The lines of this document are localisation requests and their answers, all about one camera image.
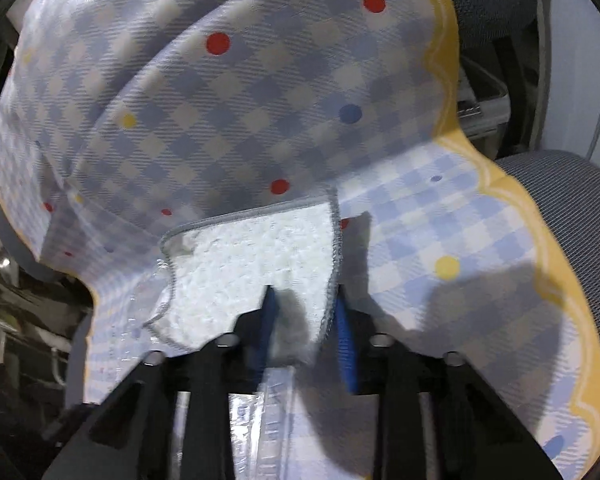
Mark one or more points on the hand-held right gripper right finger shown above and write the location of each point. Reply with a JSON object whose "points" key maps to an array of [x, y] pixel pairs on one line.
{"points": [[345, 345]]}

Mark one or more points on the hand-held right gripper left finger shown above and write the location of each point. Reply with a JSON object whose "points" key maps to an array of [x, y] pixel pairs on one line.
{"points": [[267, 330]]}

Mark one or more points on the white towel grey edge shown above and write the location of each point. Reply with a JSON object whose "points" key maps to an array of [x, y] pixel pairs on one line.
{"points": [[240, 260]]}

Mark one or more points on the clear plastic wrapper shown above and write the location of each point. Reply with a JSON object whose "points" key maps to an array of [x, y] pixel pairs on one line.
{"points": [[260, 425]]}

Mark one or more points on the blue checked dotted tablecloth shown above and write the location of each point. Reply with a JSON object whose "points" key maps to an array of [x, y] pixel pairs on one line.
{"points": [[280, 85]]}

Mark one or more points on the dark grey chair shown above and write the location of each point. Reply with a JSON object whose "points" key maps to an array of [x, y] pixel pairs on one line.
{"points": [[555, 195]]}

